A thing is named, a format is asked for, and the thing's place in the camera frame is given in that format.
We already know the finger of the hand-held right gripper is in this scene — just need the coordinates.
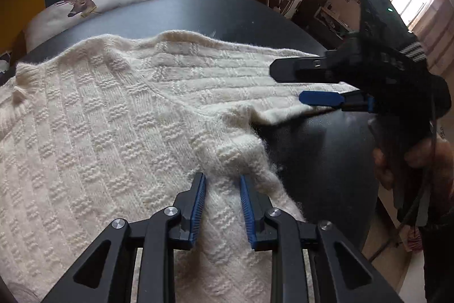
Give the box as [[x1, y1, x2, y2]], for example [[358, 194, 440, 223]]
[[299, 91, 377, 112], [270, 56, 341, 83]]

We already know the cream knit sweater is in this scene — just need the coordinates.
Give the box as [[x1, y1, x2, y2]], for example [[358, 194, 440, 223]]
[[0, 30, 359, 303]]

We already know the person's right hand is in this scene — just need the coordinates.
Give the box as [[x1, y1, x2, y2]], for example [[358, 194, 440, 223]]
[[372, 141, 396, 191]]

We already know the person's clothing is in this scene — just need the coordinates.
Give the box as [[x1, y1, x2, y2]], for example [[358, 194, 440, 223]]
[[397, 140, 454, 303]]

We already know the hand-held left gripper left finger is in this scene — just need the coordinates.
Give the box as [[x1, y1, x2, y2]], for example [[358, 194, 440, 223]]
[[41, 173, 207, 303]]

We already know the black padded table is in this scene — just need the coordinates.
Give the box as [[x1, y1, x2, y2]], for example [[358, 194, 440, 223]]
[[21, 0, 382, 254]]

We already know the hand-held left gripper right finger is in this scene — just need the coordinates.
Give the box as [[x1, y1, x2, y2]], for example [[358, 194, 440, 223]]
[[239, 174, 405, 303]]

